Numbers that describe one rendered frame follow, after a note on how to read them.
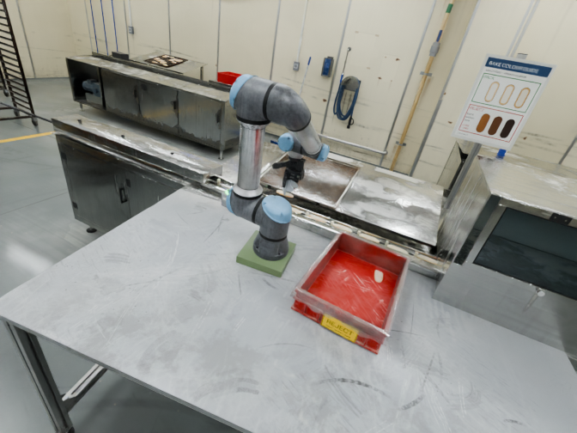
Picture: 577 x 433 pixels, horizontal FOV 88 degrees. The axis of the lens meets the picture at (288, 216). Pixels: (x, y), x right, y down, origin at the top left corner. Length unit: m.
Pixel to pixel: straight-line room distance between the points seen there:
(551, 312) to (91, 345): 1.48
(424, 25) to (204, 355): 4.75
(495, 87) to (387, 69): 3.09
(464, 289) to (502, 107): 1.15
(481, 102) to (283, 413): 1.84
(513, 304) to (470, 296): 0.13
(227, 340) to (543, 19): 4.89
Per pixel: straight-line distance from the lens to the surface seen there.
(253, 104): 0.99
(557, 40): 5.17
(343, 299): 1.19
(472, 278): 1.33
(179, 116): 4.71
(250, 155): 1.08
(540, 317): 1.45
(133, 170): 2.12
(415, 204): 1.86
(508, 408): 1.21
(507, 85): 2.13
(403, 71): 5.05
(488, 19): 4.77
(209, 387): 0.92
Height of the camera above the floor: 1.63
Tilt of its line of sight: 30 degrees down
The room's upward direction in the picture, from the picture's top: 11 degrees clockwise
